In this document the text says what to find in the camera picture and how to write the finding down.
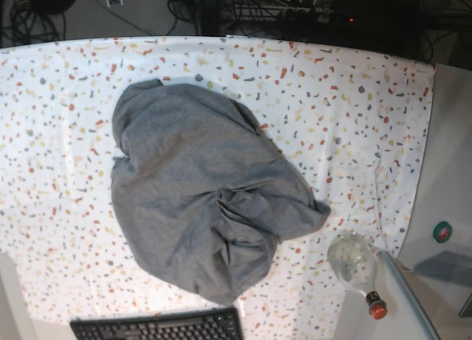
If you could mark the green tape roll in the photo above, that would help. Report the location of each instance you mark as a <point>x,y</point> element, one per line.
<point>442,232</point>

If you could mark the black computer keyboard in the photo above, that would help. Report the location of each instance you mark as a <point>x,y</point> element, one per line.
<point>222,323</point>

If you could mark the terrazzo patterned tablecloth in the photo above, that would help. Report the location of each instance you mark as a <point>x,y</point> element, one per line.
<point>353,123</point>

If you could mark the clear glass bottle red cap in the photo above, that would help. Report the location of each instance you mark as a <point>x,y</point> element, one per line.
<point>354,263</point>

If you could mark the grey t-shirt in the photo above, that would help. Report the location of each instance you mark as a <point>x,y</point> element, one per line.
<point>203,199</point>

